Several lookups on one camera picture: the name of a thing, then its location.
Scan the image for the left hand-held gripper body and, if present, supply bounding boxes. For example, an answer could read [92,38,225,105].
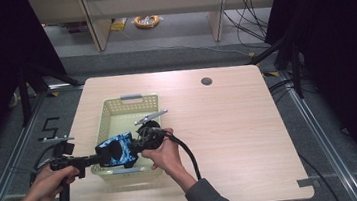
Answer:
[42,134,89,201]

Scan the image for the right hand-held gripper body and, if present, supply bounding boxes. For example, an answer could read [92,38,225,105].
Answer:
[132,109,172,153]

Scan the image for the blue patterned fingerless glove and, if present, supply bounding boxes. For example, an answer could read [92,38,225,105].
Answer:
[93,130,140,172]

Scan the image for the cream plastic perforated basket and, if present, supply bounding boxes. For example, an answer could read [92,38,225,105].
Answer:
[83,91,168,183]

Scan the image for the person's right hand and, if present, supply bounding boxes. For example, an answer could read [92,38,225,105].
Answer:
[138,125,187,183]

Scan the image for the person's left hand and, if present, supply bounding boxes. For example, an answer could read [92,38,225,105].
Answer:
[27,162,83,201]

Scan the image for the black floor tape numeral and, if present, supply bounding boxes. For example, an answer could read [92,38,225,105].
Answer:
[35,116,63,142]

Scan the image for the black metal stand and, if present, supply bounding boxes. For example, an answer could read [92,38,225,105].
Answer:
[243,26,305,105]
[14,56,87,129]

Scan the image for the yellow packet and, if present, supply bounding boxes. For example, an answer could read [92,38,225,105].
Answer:
[109,16,129,33]

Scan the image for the grey tape piece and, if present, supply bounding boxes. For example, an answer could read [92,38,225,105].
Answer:
[296,177,316,188]

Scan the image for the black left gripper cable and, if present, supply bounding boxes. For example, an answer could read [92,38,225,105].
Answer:
[31,143,61,175]

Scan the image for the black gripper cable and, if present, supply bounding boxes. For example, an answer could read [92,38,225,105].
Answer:
[157,122,203,184]
[31,143,61,175]

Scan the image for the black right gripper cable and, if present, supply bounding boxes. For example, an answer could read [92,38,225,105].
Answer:
[157,122,203,184]

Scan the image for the aluminium floor rail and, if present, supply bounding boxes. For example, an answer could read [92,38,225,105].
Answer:
[0,91,60,201]
[278,63,357,201]

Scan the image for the grey table cable grommet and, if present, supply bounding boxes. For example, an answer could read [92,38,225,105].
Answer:
[200,76,214,87]

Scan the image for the thin white floor cable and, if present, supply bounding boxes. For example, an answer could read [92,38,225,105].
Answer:
[118,15,251,70]

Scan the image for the orange cable coil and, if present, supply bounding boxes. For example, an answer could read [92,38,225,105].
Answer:
[132,13,162,31]

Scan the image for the black floor cables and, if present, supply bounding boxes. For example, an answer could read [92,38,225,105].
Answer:
[266,77,298,103]

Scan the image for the black hanging cables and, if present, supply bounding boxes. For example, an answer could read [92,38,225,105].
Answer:
[221,0,272,47]

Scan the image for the black floor cable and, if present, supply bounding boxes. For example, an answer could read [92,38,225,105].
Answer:
[297,148,343,201]

